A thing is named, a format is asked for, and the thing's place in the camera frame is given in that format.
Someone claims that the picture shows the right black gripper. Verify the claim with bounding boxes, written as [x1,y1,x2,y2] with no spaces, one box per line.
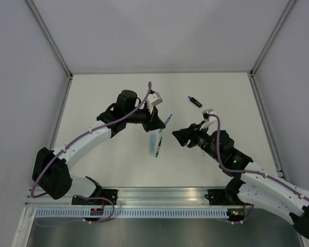
[171,120,221,162]

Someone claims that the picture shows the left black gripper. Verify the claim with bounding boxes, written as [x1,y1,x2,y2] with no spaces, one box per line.
[125,104,165,133]

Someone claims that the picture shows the light blue highlighter cap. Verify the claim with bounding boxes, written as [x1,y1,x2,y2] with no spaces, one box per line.
[150,133,157,143]

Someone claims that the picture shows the blue pen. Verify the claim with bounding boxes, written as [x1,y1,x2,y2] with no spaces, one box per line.
[164,114,173,128]

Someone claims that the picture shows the green pen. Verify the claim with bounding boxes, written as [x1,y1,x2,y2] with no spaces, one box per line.
[155,136,163,158]

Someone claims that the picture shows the light blue highlighter body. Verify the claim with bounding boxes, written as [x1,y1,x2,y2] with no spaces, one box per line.
[149,142,157,157]

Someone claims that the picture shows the purple black highlighter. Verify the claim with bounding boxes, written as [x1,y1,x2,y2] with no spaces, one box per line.
[188,96,202,108]

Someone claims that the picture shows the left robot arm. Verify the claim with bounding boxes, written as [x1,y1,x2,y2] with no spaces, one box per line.
[32,89,165,205]

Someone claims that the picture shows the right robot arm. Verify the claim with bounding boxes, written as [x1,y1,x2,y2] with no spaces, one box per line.
[172,124,309,240]

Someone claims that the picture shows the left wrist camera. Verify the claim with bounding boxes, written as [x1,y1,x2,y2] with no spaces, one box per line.
[146,92,163,112]

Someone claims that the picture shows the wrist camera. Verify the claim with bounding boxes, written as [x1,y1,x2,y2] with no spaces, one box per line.
[200,109,217,130]
[146,92,163,112]

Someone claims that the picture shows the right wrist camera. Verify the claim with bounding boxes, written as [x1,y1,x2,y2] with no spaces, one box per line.
[200,109,217,130]

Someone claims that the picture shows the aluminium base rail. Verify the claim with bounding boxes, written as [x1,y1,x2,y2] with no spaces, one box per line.
[102,186,225,207]

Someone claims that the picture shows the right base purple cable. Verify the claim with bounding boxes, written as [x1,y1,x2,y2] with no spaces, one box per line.
[228,200,256,226]

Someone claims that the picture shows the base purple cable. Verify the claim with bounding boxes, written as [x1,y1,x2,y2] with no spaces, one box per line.
[228,200,256,226]
[36,195,116,227]

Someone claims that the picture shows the slotted cable duct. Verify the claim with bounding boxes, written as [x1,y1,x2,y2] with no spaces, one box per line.
[36,207,228,219]

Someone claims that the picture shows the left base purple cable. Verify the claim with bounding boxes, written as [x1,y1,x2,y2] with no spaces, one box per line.
[36,195,116,227]

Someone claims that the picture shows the left aluminium frame post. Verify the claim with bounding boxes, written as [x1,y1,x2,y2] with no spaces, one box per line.
[24,0,73,79]

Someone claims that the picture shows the aluminium frame post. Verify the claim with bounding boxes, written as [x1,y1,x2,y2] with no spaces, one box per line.
[249,0,298,77]
[24,0,73,79]

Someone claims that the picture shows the right aluminium frame post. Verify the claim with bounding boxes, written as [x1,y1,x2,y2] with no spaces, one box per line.
[249,0,298,77]

